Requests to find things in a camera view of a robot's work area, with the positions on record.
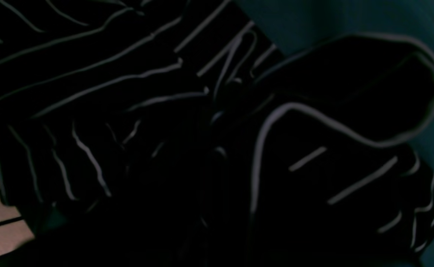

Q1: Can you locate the navy white striped t-shirt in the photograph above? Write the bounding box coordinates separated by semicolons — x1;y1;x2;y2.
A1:
0;0;434;267

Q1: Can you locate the teal table cloth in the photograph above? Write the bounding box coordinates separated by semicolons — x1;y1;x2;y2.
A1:
235;0;434;267

